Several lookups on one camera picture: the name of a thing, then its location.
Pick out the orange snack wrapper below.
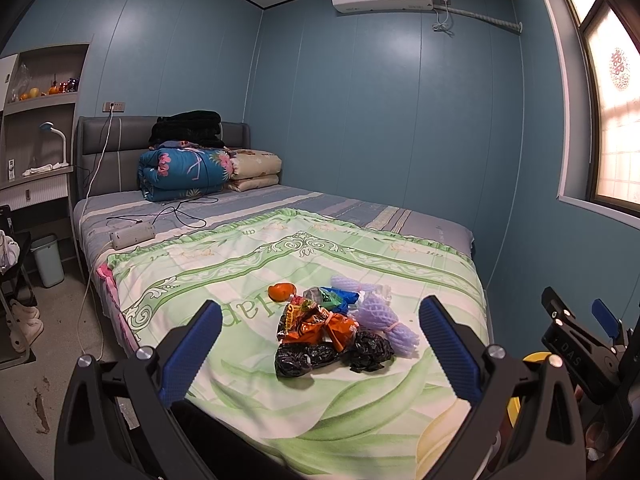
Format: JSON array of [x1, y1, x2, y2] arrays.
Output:
[[277, 296, 358, 352]]

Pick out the small light blue trash bin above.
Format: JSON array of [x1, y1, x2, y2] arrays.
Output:
[[30, 234, 64, 288]]

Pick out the white desk lamp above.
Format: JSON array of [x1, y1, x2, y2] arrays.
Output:
[[39, 122, 68, 168]]

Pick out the black cable on bed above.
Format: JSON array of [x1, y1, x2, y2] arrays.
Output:
[[105, 195, 222, 231]]

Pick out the yellow rimmed trash bin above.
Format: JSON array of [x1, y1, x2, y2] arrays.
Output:
[[505, 350, 554, 430]]

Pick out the white power strip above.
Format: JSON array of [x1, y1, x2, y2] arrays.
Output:
[[110, 221, 155, 250]]

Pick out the air conditioner hose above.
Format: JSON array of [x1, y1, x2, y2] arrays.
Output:
[[432, 3, 524, 35]]

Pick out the orange peel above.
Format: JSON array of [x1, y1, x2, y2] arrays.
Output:
[[268, 283, 296, 302]]

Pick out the blue floral folded blanket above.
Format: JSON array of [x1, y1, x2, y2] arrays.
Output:
[[138, 141, 234, 203]]

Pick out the white slippers on floor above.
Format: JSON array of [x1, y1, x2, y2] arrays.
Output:
[[6, 300, 44, 353]]

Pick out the beige folded blanket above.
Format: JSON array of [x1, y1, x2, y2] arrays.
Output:
[[227, 148, 282, 192]]

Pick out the black clothing on headboard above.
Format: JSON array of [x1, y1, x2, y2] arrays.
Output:
[[149, 110, 224, 148]]

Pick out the green snack packet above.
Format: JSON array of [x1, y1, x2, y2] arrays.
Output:
[[303, 287, 348, 314]]

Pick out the blue plastic glove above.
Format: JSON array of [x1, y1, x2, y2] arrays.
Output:
[[320, 287, 359, 314]]

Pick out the grey wall shelf unit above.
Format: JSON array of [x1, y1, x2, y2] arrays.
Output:
[[1, 44, 89, 210]]

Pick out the black plastic bag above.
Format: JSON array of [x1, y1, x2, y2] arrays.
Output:
[[274, 341, 341, 378], [342, 330, 395, 373]]

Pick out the window with brown frame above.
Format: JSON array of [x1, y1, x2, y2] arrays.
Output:
[[565, 0, 639, 217]]

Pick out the green floral quilt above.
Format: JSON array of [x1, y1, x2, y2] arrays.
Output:
[[100, 208, 488, 479]]

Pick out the wall power outlet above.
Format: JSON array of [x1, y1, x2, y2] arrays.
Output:
[[102, 101, 126, 113]]

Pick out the bed with striped sheet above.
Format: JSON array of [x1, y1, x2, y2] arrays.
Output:
[[72, 115, 476, 351]]

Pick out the purple foam fruit net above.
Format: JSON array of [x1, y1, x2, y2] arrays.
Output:
[[352, 290, 420, 358]]

